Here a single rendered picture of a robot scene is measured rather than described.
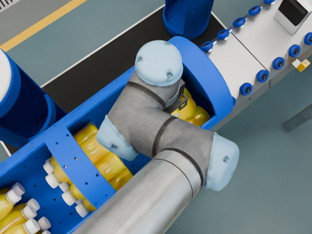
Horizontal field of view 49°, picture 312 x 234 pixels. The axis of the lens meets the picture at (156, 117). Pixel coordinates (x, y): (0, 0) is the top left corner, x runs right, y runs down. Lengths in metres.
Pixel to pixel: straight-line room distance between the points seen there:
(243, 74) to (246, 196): 1.03
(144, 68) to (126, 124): 0.09
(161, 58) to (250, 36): 0.82
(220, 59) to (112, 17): 1.30
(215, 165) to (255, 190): 1.68
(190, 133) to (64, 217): 0.71
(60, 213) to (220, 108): 0.59
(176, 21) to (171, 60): 1.68
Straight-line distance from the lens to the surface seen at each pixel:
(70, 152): 0.87
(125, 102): 0.54
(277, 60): 1.25
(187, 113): 0.95
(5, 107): 1.23
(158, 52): 0.54
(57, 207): 1.15
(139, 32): 2.19
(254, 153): 2.16
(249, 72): 1.27
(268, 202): 2.15
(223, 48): 1.28
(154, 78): 0.53
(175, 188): 0.42
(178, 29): 2.18
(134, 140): 0.52
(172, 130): 0.49
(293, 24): 1.30
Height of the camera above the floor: 2.06
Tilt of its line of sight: 75 degrees down
